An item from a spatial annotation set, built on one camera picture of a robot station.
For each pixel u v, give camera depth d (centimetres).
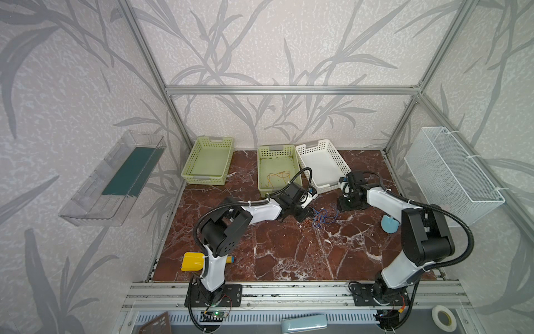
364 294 74
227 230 50
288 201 74
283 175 109
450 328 67
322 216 93
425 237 47
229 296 73
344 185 87
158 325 69
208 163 113
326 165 112
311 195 83
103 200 63
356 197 71
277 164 115
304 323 65
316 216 89
